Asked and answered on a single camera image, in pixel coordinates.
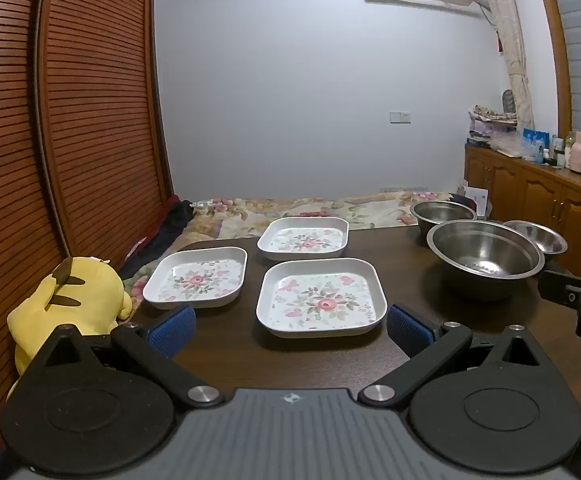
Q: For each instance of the navy clothes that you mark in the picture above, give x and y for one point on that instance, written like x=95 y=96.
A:
x=463 y=199

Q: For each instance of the dark clothes with red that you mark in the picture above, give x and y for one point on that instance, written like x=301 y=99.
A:
x=163 y=227

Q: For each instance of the medium steel bowl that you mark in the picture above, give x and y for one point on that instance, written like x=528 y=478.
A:
x=443 y=212

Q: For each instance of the floral white square plate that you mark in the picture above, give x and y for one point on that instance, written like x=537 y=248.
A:
x=275 y=245
x=275 y=320
x=163 y=290

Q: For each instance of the floral bed blanket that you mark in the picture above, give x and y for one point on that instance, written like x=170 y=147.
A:
x=370 y=210

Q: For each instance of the blue printed box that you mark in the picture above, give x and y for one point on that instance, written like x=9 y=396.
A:
x=534 y=144

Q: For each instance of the beige patterned curtain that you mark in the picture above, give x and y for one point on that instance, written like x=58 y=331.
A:
x=513 y=50

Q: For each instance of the small steel bowl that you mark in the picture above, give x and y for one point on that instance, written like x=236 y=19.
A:
x=545 y=242

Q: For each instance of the pink thermos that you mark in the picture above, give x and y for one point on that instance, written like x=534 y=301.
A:
x=578 y=155

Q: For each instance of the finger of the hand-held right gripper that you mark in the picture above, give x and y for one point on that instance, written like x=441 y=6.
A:
x=558 y=287

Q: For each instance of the large steel bowl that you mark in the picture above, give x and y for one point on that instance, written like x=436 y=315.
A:
x=485 y=252

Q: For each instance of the wooden cabinet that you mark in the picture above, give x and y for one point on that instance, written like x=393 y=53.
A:
x=535 y=195

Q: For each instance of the wooden window frame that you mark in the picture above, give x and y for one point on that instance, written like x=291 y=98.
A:
x=553 y=45

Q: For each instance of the yellow plush toy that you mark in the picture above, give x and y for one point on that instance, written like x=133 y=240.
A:
x=85 y=290

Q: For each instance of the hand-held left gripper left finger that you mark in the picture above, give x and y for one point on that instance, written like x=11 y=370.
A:
x=173 y=332

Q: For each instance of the white paper box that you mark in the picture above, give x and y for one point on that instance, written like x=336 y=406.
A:
x=478 y=200

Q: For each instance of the white wall switch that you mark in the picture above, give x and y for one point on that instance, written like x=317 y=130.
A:
x=399 y=117

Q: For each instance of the clear glass bottle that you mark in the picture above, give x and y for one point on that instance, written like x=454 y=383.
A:
x=569 y=152

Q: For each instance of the pile of folded clothes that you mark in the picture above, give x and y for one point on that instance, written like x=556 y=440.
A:
x=490 y=120

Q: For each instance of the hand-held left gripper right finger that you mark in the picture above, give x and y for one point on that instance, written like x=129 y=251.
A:
x=408 y=332

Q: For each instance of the red hanging ornament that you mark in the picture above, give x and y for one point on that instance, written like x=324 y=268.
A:
x=498 y=42

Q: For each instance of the dark hand fan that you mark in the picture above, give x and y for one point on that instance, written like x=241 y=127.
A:
x=508 y=102

